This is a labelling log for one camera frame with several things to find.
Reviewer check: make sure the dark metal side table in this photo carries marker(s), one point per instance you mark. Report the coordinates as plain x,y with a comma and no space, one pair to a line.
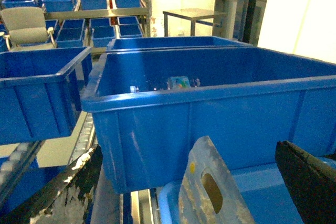
212,18

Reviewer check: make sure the flower gift bag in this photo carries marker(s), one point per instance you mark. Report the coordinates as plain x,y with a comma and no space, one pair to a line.
209,193

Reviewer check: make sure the shallow blue plastic tray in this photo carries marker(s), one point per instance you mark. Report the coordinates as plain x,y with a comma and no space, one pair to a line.
262,188

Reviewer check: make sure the large blue plastic bin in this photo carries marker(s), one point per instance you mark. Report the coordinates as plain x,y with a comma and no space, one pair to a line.
150,107

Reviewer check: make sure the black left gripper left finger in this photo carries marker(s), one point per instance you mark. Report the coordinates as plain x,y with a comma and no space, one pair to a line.
67,198

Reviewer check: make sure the grey office chair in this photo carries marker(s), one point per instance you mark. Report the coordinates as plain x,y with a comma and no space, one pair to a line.
26,29

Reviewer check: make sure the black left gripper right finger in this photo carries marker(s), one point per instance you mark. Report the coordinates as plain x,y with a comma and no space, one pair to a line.
309,181

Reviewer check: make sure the blue bin left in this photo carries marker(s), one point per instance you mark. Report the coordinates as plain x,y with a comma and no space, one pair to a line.
40,93

